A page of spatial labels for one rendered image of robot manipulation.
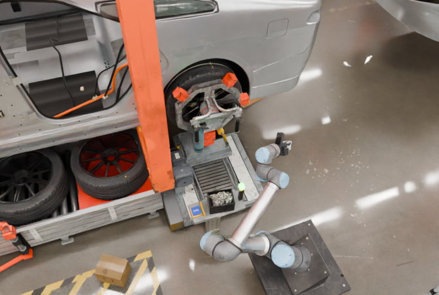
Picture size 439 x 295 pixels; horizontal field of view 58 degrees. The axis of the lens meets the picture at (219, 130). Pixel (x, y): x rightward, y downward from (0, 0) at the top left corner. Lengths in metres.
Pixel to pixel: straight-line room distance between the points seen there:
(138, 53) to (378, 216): 2.71
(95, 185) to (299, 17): 2.06
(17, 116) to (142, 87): 1.13
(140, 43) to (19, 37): 2.48
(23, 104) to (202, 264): 1.86
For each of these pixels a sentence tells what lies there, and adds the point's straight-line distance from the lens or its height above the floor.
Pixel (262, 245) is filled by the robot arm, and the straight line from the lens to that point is 2.86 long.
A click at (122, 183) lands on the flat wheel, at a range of 3.30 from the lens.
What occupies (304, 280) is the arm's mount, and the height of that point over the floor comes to 0.40.
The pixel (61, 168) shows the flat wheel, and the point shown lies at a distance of 3.50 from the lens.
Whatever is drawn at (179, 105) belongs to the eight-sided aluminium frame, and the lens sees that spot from 3.09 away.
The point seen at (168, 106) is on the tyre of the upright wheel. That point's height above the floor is 0.92.
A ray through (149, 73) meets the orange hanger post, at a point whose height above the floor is 1.76.
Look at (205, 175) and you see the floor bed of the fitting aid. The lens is 3.79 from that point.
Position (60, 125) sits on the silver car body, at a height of 0.94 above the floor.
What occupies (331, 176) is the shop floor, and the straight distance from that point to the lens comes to 4.04.
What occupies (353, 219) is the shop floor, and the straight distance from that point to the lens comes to 3.86.
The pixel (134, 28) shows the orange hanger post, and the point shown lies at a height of 2.06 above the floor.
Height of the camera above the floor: 3.22
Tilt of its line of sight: 50 degrees down
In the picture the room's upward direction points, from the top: 2 degrees clockwise
